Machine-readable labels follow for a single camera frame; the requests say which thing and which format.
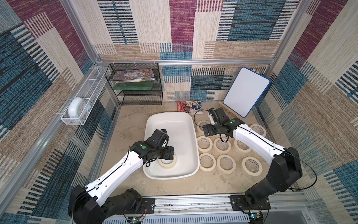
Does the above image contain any cream masking tape roll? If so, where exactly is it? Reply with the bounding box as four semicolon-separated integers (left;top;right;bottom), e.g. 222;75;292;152
216;155;237;174
196;120;210;133
234;140;252;155
241;156;263;177
249;124;267;137
213;138;232;154
158;154;177;169
197;136;213;153
199;153;217;172

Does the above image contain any white plastic storage box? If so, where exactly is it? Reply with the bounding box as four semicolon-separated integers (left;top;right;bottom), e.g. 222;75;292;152
143;112;200;180

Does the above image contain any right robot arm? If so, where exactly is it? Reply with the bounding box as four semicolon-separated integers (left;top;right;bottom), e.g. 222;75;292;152
202;108;303;208

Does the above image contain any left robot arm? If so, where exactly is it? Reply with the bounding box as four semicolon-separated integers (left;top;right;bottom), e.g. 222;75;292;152
68;129;174;224

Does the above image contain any wooden easel stand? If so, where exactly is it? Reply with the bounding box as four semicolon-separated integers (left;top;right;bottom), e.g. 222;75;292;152
219;101;242;119

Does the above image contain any colourful comic book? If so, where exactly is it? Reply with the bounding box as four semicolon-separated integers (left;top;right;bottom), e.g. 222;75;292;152
177;101;203;115

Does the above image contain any blue framed whiteboard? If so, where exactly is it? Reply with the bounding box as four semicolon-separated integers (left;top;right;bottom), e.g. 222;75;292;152
223;67;271;118

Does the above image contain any green book on shelf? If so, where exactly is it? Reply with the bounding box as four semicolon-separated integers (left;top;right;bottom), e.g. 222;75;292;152
113;81;154;91

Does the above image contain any colourful book on shelf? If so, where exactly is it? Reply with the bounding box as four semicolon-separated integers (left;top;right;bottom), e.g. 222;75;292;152
112;69;155;83

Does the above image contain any white round alarm clock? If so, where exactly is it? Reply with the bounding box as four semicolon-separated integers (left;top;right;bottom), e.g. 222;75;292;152
68;97;91;119

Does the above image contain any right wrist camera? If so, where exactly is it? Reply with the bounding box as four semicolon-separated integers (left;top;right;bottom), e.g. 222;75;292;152
208;108;217;125

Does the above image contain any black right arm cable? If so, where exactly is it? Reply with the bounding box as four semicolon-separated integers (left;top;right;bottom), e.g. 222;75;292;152
193;109;213;132

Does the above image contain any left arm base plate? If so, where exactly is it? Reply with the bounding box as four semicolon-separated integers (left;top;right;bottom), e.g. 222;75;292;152
116;197;155;215

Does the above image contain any black wire shelf rack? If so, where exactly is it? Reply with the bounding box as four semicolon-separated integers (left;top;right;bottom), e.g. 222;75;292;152
105;63;163;106

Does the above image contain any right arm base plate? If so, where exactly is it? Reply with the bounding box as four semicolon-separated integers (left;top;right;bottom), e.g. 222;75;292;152
229;195;271;212

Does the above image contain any white wire wall basket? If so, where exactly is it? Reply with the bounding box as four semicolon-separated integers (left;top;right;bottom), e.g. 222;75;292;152
61;66;107;126

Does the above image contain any aluminium front rail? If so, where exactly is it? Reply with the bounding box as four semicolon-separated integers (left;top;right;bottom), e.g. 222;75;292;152
133;191;314;220

